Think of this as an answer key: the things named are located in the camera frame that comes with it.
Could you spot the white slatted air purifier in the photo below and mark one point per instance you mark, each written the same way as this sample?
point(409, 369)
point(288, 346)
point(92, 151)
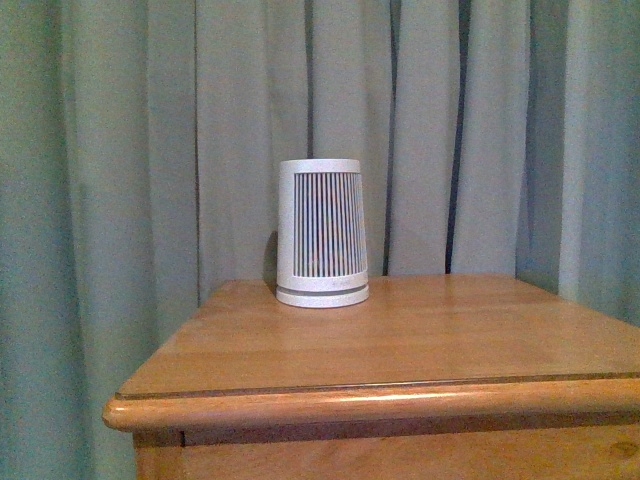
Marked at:
point(322, 250)

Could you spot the wooden nightstand cabinet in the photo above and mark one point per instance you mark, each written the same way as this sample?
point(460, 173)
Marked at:
point(433, 377)

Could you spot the grey curtain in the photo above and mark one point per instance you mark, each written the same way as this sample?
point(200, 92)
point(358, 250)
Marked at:
point(140, 144)

